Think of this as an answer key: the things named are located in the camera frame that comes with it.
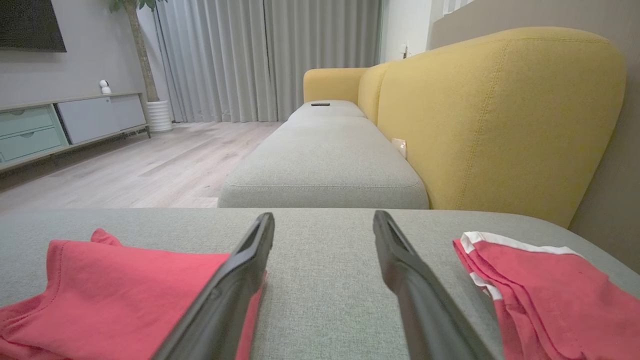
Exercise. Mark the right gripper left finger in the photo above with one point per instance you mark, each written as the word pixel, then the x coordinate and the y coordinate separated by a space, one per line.
pixel 225 310

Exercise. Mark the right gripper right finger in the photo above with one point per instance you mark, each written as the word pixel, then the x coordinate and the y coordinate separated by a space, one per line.
pixel 430 320

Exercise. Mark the red Bulls basketball jersey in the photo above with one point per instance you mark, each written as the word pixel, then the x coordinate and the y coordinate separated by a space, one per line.
pixel 115 300

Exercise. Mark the red shorts with white stripe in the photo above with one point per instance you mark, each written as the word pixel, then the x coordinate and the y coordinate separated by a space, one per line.
pixel 565 300

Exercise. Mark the white sofa label tag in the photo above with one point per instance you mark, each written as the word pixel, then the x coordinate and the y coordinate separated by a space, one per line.
pixel 400 147

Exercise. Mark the grey sofa seat cushion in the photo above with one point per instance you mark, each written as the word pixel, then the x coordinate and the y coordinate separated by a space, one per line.
pixel 325 160
pixel 325 111

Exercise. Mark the white ribbed plant pot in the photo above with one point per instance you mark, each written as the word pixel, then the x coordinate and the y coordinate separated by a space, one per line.
pixel 160 116

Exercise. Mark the yellow sofa back cushion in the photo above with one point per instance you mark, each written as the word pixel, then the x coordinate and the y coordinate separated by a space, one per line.
pixel 372 90
pixel 500 120

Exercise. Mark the grey and green tv cabinet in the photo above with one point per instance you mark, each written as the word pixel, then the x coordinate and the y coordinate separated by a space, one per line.
pixel 90 117

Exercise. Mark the yellow sofa armrest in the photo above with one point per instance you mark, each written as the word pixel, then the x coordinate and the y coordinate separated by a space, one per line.
pixel 332 84

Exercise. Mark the grey curtain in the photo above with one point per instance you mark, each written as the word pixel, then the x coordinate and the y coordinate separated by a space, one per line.
pixel 250 55

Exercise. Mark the indoor plant with trunk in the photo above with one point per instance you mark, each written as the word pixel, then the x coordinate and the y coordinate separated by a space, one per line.
pixel 142 55

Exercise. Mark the black television screen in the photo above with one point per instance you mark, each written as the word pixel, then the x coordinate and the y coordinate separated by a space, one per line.
pixel 30 22

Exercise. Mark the small white security camera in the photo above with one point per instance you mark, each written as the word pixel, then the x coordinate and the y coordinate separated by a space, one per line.
pixel 104 87

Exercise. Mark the white wall socket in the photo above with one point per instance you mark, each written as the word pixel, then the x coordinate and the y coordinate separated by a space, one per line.
pixel 405 51

